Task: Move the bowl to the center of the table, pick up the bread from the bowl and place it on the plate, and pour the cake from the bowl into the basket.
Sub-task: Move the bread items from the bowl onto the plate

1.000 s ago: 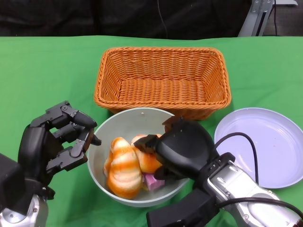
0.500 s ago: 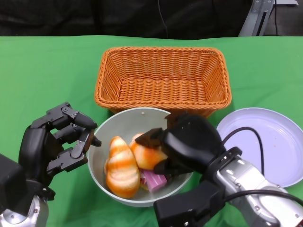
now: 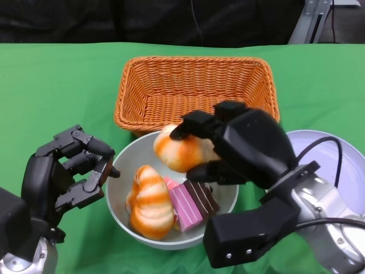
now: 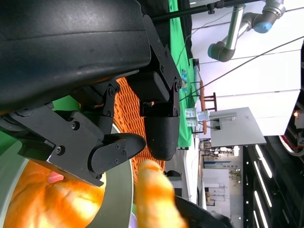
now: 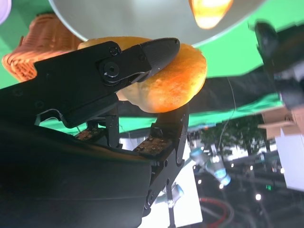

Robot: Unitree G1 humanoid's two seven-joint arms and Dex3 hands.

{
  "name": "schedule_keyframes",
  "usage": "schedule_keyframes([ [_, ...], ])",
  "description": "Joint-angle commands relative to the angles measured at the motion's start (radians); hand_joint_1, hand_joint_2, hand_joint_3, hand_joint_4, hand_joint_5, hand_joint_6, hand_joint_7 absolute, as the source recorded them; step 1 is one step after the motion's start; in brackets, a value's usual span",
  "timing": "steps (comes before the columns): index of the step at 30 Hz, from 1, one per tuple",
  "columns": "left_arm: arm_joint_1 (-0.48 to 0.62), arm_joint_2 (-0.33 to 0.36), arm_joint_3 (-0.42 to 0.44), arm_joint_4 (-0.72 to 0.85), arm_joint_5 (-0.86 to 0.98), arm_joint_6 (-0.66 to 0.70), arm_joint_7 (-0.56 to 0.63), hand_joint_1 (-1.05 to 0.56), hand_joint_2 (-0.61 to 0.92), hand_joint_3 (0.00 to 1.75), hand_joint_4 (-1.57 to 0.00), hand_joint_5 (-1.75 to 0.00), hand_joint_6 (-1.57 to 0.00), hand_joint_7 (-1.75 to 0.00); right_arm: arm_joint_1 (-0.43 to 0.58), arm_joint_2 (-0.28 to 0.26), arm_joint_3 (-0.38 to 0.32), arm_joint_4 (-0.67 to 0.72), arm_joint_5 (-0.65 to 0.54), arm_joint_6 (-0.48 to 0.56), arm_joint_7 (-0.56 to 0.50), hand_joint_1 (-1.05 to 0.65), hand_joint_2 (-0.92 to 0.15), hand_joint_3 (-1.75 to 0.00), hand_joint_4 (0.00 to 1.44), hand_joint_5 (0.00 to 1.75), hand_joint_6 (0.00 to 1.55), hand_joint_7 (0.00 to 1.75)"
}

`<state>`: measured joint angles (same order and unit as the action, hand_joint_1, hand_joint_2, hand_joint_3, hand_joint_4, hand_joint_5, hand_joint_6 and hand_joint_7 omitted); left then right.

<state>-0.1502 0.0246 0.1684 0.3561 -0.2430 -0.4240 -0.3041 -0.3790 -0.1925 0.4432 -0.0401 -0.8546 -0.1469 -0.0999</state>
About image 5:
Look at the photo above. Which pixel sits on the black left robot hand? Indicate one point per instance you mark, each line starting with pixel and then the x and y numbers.
pixel 280 50

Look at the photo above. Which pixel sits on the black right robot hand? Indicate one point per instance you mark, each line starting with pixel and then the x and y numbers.
pixel 71 178

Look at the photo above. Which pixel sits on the oblong orange striped bread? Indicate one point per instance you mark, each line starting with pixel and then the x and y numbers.
pixel 209 12

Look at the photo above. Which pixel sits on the round orange striped bread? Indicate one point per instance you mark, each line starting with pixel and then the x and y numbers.
pixel 173 88

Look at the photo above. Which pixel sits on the pale green bowl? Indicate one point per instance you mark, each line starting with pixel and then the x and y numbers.
pixel 130 19

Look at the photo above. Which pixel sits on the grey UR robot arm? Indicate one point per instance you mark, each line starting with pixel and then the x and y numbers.
pixel 213 166

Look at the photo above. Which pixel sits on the orange wicker basket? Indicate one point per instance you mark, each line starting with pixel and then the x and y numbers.
pixel 38 52

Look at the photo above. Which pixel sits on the lavender plate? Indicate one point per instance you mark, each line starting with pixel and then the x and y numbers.
pixel 3 9

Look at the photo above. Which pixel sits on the green tablecloth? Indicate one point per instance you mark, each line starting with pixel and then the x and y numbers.
pixel 232 54

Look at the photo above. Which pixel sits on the brown cardboard box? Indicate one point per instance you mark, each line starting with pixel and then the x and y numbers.
pixel 278 121

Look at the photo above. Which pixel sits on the green leafy plants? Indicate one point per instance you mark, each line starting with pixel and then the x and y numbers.
pixel 232 137

